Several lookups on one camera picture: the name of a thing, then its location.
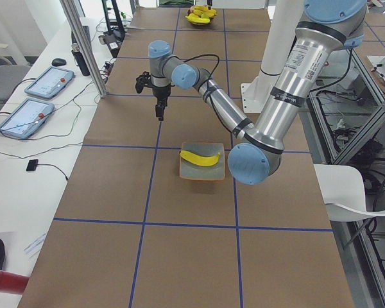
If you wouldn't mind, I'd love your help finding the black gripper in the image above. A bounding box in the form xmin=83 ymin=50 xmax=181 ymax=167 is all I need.
xmin=152 ymin=0 xmax=212 ymax=121

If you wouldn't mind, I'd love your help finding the yellow banana carried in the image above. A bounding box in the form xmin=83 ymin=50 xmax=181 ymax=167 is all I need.
xmin=180 ymin=150 xmax=221 ymax=167

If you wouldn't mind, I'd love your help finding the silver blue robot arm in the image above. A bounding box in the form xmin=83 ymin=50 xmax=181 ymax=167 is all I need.
xmin=136 ymin=1 xmax=366 ymax=185

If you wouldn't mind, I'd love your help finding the woven fruit basket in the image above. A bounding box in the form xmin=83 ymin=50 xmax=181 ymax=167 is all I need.
xmin=185 ymin=13 xmax=214 ymax=26

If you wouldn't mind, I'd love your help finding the grey square plate orange rim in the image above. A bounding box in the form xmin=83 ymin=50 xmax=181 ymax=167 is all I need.
xmin=179 ymin=142 xmax=225 ymax=181

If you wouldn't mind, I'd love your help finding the yellow banana middle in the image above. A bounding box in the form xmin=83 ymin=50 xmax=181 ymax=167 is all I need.
xmin=185 ymin=13 xmax=211 ymax=25

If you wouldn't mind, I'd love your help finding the yellow banana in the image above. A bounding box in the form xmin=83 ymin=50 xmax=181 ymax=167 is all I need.
xmin=191 ymin=5 xmax=217 ymax=19
xmin=185 ymin=13 xmax=211 ymax=25

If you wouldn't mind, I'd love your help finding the yellow banana top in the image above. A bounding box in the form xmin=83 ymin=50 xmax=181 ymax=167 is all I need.
xmin=191 ymin=5 xmax=217 ymax=19

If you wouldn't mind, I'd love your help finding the black water bottle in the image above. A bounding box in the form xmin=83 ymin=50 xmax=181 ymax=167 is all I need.
xmin=71 ymin=43 xmax=90 ymax=76

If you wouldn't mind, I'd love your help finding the black computer mouse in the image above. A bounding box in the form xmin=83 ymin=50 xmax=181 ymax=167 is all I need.
xmin=51 ymin=58 xmax=67 ymax=67

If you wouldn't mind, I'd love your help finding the blue teach pendant far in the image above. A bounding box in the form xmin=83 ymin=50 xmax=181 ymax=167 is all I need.
xmin=24 ymin=66 xmax=75 ymax=99

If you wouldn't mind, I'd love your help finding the blue teach pendant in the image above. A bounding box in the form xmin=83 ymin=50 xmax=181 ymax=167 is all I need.
xmin=24 ymin=66 xmax=75 ymax=99
xmin=0 ymin=98 xmax=55 ymax=140

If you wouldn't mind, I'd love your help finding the blue teach pendant near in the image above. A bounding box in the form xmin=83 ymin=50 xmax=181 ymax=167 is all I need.
xmin=0 ymin=98 xmax=55 ymax=140

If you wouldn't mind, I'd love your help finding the small black puck device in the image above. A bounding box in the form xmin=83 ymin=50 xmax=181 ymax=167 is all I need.
xmin=26 ymin=159 xmax=39 ymax=172

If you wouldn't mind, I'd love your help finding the white chair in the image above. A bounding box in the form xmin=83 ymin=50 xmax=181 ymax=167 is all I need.
xmin=314 ymin=164 xmax=385 ymax=222

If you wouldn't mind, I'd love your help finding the red cylinder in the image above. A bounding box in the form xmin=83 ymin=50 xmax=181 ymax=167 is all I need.
xmin=0 ymin=270 xmax=30 ymax=295

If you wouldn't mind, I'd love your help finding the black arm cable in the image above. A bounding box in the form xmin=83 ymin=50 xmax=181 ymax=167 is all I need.
xmin=169 ymin=53 xmax=221 ymax=97

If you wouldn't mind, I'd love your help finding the aluminium frame post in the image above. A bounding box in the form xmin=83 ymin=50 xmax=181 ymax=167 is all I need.
xmin=60 ymin=0 xmax=107 ymax=98

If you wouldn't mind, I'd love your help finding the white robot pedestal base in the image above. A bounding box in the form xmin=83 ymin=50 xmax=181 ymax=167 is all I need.
xmin=241 ymin=0 xmax=303 ymax=114

